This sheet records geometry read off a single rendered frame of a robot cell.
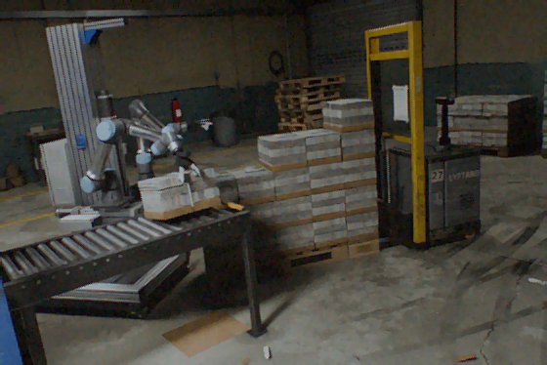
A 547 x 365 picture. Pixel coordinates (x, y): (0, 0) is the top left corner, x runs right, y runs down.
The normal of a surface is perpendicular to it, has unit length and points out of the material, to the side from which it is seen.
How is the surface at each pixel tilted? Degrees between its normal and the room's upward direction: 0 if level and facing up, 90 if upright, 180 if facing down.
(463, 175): 90
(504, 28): 90
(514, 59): 90
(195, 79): 90
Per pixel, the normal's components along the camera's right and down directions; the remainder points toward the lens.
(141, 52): 0.62, 0.14
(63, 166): -0.26, 0.26
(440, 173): 0.29, 0.21
